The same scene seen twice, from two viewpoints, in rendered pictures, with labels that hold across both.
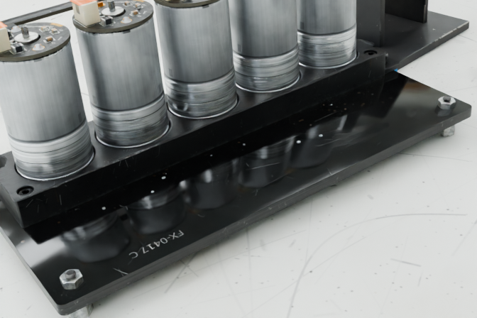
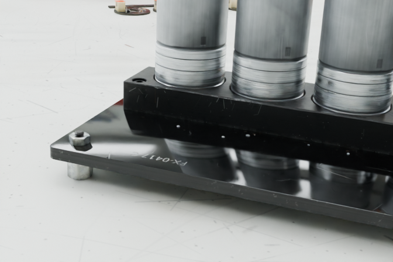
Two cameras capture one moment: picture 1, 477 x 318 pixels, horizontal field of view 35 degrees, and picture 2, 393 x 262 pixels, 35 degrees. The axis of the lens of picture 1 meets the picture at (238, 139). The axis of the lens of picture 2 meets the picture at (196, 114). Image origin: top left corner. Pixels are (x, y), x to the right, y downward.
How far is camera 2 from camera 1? 0.15 m
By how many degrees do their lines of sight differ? 47
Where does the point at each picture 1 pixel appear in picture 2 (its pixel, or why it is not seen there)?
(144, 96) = (264, 48)
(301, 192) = (321, 204)
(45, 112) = (171, 18)
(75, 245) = (122, 130)
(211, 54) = (350, 40)
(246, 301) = (162, 245)
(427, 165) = not seen: outside the picture
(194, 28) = (340, 4)
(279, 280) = (209, 254)
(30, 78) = not seen: outside the picture
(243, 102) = (381, 117)
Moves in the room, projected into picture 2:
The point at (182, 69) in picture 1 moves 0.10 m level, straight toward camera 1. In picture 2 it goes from (323, 47) to (26, 109)
